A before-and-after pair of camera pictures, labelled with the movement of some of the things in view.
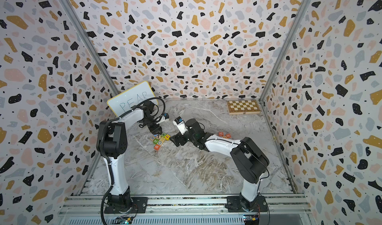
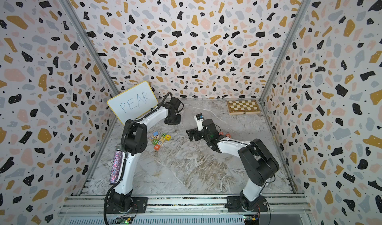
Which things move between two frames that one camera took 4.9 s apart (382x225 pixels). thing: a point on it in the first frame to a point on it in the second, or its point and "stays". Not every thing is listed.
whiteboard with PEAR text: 131,98 stays
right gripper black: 175,138 to 191,135
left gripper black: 155,130 to 177,123
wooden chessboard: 242,107 stays
